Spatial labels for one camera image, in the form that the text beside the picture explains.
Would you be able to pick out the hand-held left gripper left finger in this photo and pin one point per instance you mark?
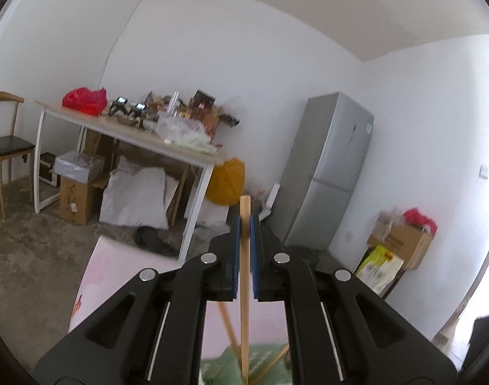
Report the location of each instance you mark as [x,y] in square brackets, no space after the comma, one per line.
[237,248]

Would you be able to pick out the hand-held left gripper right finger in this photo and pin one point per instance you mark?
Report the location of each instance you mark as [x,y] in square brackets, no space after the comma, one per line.
[256,256]

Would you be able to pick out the wooden chopstick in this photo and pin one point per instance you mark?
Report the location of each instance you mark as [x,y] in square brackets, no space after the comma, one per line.
[245,321]
[228,325]
[272,361]

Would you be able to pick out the green star-cut utensil holder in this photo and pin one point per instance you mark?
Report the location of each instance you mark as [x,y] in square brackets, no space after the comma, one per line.
[224,365]

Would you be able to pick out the white square box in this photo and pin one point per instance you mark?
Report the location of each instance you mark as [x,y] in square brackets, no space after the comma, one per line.
[210,214]

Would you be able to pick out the yellow plastic bag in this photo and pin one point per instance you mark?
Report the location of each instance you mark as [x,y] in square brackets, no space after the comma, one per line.
[228,182]

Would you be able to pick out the black heap on floor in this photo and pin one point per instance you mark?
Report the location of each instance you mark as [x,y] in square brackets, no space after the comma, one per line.
[156,242]

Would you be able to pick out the white sack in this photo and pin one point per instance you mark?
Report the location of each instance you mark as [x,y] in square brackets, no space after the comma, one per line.
[136,200]

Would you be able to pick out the silver refrigerator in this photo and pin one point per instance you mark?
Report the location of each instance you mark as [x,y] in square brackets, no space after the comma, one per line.
[324,168]

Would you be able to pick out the white yellow rice bag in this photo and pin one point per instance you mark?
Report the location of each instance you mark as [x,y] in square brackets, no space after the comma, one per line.
[379,268]

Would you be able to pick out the clear plastic bag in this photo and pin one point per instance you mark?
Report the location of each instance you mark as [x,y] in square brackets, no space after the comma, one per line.
[180,130]

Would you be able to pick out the crumpled clear plastic wrap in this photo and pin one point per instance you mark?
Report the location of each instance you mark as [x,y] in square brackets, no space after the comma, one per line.
[389,218]

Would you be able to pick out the stack of brown boxes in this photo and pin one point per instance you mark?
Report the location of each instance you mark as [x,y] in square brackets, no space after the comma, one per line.
[204,108]

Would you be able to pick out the large printed cardboard box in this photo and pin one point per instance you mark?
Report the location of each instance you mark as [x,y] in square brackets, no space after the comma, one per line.
[405,244]

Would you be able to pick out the clear bottle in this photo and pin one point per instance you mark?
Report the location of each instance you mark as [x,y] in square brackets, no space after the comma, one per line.
[173,104]

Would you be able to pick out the brown cardboard box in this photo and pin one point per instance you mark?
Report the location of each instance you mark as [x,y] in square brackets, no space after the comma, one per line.
[78,202]

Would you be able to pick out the white side table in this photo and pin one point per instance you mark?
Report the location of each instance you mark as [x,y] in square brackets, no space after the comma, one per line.
[120,128]

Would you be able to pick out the black device with screen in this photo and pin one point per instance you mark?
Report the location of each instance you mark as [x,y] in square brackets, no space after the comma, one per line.
[138,113]
[118,106]

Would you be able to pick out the red bag on cardboard box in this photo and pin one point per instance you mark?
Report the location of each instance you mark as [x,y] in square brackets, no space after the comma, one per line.
[421,218]

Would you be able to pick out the grey white box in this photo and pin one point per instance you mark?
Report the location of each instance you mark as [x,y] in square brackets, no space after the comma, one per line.
[78,166]

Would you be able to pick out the red plastic bag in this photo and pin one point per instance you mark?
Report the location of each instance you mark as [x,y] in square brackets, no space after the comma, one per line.
[84,102]

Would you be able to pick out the wooden chair with dark seat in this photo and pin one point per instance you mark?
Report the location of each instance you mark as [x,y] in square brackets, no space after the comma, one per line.
[6,146]

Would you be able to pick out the dark bracket piece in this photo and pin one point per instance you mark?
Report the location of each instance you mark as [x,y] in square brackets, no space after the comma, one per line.
[230,119]

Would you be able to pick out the white wall switch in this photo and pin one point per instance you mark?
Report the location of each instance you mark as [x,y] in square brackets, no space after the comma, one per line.
[484,172]

